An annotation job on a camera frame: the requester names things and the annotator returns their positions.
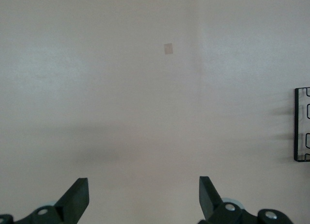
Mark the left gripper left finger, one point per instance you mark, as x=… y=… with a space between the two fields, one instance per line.
x=72 y=204

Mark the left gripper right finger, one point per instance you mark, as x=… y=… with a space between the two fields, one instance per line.
x=209 y=204

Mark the small brown tape patch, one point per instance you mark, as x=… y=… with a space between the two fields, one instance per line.
x=168 y=49

